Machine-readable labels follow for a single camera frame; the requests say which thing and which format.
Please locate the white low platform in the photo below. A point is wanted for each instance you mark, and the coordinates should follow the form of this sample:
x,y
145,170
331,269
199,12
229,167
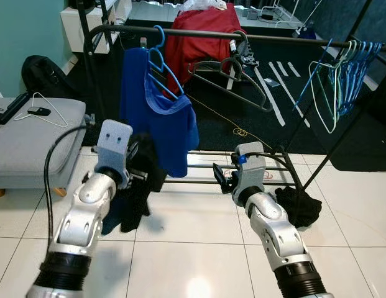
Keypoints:
x,y
149,15

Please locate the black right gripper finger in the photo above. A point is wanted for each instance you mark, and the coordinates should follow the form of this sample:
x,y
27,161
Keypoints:
x,y
219,177

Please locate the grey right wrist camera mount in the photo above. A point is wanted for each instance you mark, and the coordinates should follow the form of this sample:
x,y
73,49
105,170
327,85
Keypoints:
x,y
250,174

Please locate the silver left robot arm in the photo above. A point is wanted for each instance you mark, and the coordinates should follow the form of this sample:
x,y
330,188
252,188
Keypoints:
x,y
87,211

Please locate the small blue object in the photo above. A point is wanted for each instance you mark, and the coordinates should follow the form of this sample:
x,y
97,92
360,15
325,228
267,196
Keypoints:
x,y
307,31

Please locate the short white floor strip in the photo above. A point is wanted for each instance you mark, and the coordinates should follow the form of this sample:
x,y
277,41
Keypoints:
x,y
283,68
294,69

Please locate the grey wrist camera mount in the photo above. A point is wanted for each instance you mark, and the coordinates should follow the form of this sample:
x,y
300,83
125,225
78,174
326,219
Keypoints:
x,y
113,146
250,174

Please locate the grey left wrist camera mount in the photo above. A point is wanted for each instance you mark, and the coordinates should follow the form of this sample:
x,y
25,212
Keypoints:
x,y
113,146

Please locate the black backpack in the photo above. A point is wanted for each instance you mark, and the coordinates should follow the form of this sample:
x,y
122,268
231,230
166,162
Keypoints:
x,y
46,77

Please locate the black metal pole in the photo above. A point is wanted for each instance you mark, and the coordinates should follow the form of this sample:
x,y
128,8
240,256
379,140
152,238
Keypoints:
x,y
361,18
84,12

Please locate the red cloth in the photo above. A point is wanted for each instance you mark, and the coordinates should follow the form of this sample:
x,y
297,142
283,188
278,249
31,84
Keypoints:
x,y
199,53

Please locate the light green plastic hanger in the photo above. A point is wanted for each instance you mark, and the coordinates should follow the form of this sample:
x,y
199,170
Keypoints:
x,y
348,74
332,131

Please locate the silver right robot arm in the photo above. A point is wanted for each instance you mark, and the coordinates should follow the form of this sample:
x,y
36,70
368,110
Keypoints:
x,y
280,236

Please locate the black rubber floor mat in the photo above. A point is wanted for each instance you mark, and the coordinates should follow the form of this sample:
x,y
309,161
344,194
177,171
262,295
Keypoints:
x,y
217,127

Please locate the small metal bracket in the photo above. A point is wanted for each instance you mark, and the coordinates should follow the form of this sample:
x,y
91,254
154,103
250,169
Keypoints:
x,y
89,119

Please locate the black flat device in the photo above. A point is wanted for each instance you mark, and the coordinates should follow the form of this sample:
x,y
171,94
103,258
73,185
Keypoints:
x,y
15,107

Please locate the black machine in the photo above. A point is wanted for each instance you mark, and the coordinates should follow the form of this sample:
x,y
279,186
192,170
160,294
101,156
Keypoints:
x,y
245,56

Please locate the long white floor strip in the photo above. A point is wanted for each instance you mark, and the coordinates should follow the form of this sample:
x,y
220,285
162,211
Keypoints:
x,y
278,77
270,99

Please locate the pink plastic hanger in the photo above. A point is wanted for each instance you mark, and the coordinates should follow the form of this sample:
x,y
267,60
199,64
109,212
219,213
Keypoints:
x,y
271,174

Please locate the black crumpled garment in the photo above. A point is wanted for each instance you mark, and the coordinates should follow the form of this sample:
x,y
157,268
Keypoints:
x,y
301,208

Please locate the grey upholstered ottoman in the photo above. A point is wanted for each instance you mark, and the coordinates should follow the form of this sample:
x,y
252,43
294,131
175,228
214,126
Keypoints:
x,y
31,149

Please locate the white shelf unit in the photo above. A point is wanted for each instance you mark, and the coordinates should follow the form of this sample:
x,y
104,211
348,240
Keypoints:
x,y
78,34

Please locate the blue shirt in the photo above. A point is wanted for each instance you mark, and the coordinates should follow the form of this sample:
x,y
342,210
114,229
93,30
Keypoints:
x,y
155,124

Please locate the black metal clothes rack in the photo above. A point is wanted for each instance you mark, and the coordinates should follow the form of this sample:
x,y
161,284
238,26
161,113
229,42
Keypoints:
x,y
127,28

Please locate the dark grey plastic hanger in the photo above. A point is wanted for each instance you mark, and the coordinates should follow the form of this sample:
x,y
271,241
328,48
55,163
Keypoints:
x,y
205,64
261,102

